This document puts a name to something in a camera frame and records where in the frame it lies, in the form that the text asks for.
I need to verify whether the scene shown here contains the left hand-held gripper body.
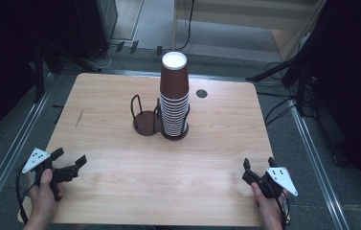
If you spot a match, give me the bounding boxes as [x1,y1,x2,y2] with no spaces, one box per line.
[21,147,80,203]

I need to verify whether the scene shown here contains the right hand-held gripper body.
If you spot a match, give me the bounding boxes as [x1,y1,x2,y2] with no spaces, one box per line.
[242,166,299,199]

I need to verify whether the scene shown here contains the black wire cup holder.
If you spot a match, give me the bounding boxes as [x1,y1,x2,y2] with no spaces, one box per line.
[129,94,191,142]

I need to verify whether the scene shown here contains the stack of brown cups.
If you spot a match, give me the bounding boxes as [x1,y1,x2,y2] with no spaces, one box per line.
[159,94,191,138]

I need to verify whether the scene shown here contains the ribbed brown paper cup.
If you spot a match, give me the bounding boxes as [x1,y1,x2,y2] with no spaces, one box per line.
[159,51,191,101]

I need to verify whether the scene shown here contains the person's right hand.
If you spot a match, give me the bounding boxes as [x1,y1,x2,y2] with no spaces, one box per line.
[250,182,284,221]

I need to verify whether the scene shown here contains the person's left hand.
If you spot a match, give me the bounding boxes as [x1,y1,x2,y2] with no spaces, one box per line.
[28,168,65,221]

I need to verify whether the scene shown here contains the black metal stand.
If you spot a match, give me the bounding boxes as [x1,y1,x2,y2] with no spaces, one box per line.
[34,41,103,104]

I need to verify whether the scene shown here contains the black tripod stand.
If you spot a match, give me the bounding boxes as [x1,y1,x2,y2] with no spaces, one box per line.
[245,47,317,117]

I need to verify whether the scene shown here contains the black cabinet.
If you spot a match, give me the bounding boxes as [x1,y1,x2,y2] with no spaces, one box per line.
[72,0,119,60]

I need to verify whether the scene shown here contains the beige wooden furniture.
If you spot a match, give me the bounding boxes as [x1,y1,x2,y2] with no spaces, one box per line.
[171,0,327,61]

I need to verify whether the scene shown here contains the right hand-held gripper cable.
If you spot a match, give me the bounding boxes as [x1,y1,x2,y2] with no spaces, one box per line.
[275,191,293,230]

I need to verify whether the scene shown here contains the hand-held gripper cable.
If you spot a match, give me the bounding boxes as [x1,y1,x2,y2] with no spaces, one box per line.
[275,191,293,230]
[15,171,37,225]

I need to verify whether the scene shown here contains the aluminium floor rail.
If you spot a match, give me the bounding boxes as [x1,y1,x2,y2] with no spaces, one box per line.
[288,101,350,230]
[0,72,56,219]

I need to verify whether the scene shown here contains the left hand-held gripper cable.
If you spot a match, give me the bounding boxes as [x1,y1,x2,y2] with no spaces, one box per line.
[15,171,37,225]

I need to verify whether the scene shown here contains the black floor cables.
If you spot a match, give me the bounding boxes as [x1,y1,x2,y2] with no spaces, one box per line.
[257,90,298,127]

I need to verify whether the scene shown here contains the white cable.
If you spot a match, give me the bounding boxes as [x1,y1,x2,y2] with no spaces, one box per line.
[95,43,119,70]

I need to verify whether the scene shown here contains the hanging black cable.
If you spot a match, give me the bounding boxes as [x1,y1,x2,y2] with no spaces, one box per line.
[176,0,195,53]

